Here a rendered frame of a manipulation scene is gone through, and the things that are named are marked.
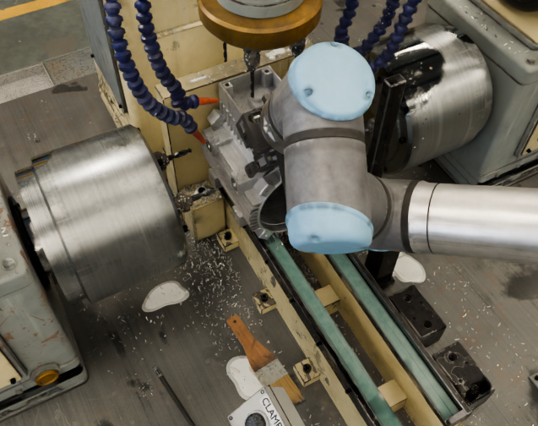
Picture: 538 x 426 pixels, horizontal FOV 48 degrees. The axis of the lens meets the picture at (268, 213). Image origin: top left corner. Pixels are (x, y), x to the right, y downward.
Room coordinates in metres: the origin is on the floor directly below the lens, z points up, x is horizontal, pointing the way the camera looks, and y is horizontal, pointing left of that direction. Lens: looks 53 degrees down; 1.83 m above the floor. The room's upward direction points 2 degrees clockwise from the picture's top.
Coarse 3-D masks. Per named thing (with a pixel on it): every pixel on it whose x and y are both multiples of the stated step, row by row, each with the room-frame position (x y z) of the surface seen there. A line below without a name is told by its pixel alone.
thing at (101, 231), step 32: (128, 128) 0.67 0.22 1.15; (32, 160) 0.60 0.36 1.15; (64, 160) 0.59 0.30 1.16; (96, 160) 0.59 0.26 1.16; (128, 160) 0.60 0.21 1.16; (160, 160) 0.61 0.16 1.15; (32, 192) 0.54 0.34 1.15; (64, 192) 0.54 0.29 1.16; (96, 192) 0.54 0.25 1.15; (128, 192) 0.55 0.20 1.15; (160, 192) 0.56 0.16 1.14; (32, 224) 0.53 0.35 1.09; (64, 224) 0.49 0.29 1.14; (96, 224) 0.50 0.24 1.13; (128, 224) 0.51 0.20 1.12; (160, 224) 0.52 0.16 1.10; (64, 256) 0.47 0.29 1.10; (96, 256) 0.47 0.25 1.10; (128, 256) 0.48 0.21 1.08; (160, 256) 0.50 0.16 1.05; (64, 288) 0.44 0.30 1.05; (96, 288) 0.45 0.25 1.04
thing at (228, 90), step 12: (264, 72) 0.83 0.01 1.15; (228, 84) 0.79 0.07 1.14; (240, 84) 0.81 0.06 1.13; (264, 84) 0.82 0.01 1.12; (276, 84) 0.81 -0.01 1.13; (228, 96) 0.76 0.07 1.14; (240, 96) 0.80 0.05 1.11; (228, 108) 0.76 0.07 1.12; (240, 108) 0.77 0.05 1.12; (252, 108) 0.76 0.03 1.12; (228, 120) 0.76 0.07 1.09; (240, 144) 0.72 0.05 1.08
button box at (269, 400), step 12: (252, 396) 0.28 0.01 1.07; (264, 396) 0.28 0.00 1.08; (276, 396) 0.28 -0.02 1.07; (288, 396) 0.29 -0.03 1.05; (240, 408) 0.27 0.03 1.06; (252, 408) 0.27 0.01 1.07; (264, 408) 0.26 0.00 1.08; (276, 408) 0.26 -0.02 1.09; (288, 408) 0.27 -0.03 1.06; (240, 420) 0.25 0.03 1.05; (276, 420) 0.25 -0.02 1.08; (288, 420) 0.25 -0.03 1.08; (300, 420) 0.26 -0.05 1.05
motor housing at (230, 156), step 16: (208, 128) 0.78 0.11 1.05; (208, 160) 0.74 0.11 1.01; (224, 160) 0.70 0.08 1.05; (240, 160) 0.69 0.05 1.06; (224, 176) 0.69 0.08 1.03; (272, 176) 0.64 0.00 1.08; (256, 192) 0.63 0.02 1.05; (272, 192) 0.72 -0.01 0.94; (240, 208) 0.63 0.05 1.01; (256, 208) 0.61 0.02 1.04; (272, 208) 0.68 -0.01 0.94; (256, 224) 0.61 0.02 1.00; (272, 224) 0.64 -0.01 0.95
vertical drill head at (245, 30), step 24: (216, 0) 0.75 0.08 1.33; (240, 0) 0.72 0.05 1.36; (264, 0) 0.72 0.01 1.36; (288, 0) 0.73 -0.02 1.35; (312, 0) 0.75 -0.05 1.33; (216, 24) 0.70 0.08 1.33; (240, 24) 0.70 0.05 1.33; (264, 24) 0.70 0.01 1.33; (288, 24) 0.70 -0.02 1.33; (312, 24) 0.72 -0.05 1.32; (264, 48) 0.68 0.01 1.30
